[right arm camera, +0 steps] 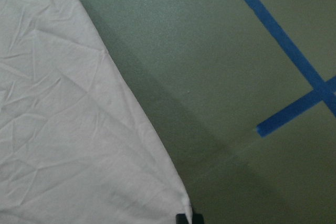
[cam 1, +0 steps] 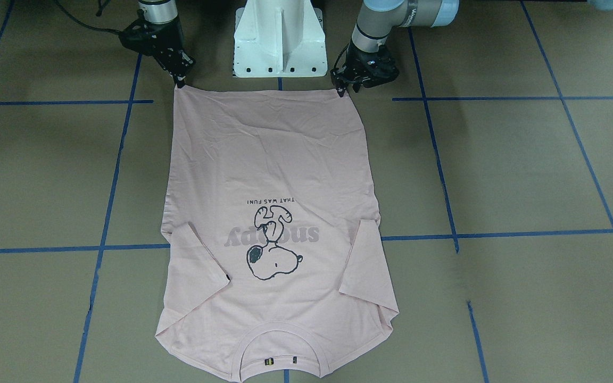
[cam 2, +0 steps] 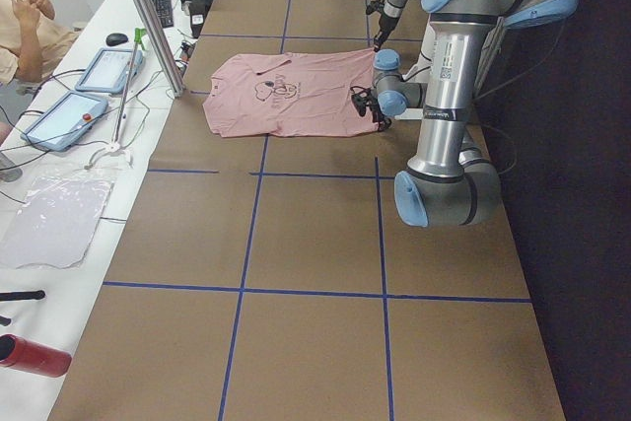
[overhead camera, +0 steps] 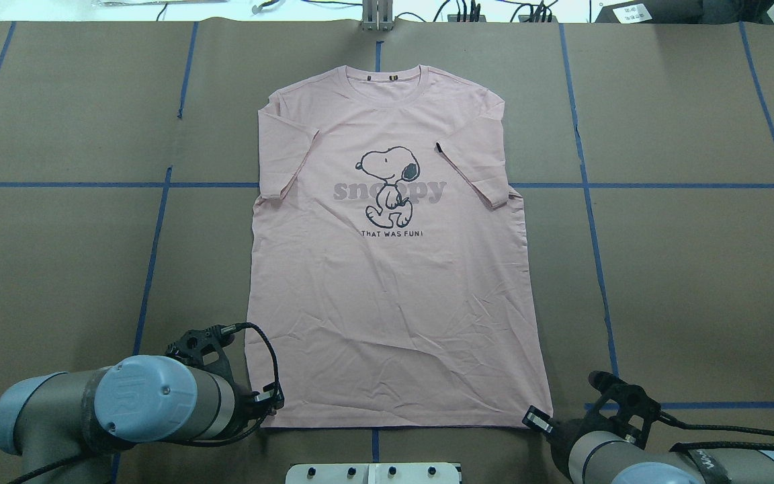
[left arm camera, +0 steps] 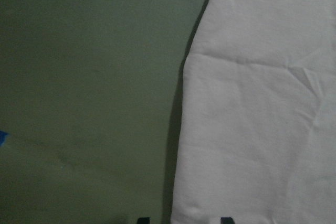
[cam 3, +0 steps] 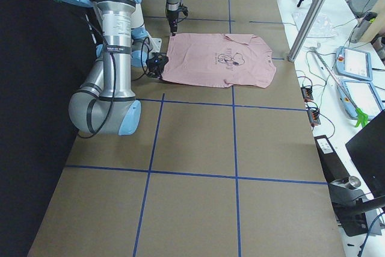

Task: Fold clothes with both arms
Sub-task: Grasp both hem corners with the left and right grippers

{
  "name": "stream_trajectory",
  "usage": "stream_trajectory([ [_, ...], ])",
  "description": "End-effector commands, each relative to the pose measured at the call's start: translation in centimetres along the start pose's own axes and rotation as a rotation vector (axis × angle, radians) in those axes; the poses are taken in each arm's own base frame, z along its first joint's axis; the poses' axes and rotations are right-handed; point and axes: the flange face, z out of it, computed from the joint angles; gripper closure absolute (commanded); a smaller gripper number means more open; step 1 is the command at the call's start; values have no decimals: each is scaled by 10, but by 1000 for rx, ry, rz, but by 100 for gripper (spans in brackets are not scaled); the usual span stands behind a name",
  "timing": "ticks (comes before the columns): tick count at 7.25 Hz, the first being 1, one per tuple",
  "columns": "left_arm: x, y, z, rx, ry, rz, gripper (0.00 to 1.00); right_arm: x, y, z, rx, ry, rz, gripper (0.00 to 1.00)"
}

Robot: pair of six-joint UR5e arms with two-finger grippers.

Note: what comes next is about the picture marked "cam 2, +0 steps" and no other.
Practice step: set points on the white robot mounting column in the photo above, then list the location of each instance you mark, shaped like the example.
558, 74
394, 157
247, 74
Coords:
420, 71

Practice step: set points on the black power box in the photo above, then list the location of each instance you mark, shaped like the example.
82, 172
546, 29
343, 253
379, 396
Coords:
197, 11

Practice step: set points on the black handle bar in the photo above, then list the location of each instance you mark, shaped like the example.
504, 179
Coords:
22, 296

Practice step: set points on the red bottle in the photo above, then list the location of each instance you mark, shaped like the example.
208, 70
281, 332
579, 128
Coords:
21, 354

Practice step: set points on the near teach pendant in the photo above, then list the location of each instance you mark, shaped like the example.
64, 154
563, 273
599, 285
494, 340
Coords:
65, 122

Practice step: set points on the aluminium frame post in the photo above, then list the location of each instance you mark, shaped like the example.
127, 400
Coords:
150, 20

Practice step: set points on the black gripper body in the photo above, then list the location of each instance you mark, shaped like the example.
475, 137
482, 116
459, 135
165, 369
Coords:
379, 116
384, 26

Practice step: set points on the black keyboard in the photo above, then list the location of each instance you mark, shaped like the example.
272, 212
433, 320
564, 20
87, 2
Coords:
164, 10

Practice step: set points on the clear plastic bag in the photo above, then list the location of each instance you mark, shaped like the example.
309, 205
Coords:
55, 225

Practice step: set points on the far teach pendant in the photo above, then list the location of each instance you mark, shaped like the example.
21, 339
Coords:
107, 72

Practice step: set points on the seated person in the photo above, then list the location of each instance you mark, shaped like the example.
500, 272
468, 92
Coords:
32, 42

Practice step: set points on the black computer mouse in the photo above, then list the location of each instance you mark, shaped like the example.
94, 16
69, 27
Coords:
116, 39

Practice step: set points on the metal reacher grabber tool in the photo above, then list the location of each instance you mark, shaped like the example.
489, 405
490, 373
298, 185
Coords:
114, 147

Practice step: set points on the pink Snoopy t-shirt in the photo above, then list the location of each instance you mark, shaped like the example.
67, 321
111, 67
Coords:
289, 95

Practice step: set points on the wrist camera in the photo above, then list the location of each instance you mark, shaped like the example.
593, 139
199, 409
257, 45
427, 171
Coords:
363, 100
375, 6

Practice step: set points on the teach pendant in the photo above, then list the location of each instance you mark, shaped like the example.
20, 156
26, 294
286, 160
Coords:
107, 72
65, 122

